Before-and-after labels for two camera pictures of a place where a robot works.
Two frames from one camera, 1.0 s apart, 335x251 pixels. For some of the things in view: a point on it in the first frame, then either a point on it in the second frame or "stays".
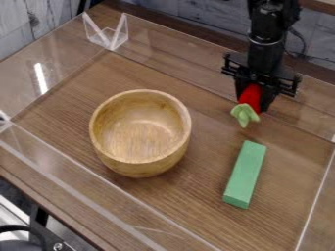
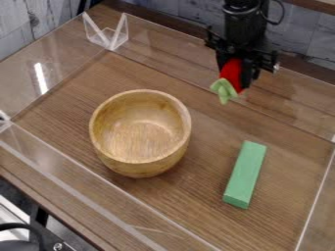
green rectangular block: [242, 178] stays
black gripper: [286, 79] -> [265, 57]
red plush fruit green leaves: [248, 110] -> [229, 84]
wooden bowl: [140, 130] stays
